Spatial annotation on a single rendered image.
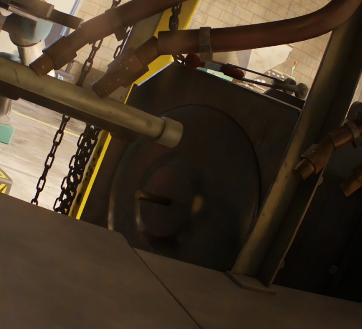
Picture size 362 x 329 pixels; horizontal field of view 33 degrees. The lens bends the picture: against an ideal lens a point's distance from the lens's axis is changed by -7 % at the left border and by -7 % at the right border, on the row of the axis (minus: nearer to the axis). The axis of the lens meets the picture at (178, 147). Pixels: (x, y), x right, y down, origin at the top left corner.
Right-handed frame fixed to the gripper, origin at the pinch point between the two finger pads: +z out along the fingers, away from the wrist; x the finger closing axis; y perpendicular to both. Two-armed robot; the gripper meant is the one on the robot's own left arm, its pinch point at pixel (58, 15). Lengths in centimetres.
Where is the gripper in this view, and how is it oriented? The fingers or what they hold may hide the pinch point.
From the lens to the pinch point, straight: 123.1
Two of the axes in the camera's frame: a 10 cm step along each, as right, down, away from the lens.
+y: 3.9, -9.2, -0.8
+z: 8.7, 3.9, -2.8
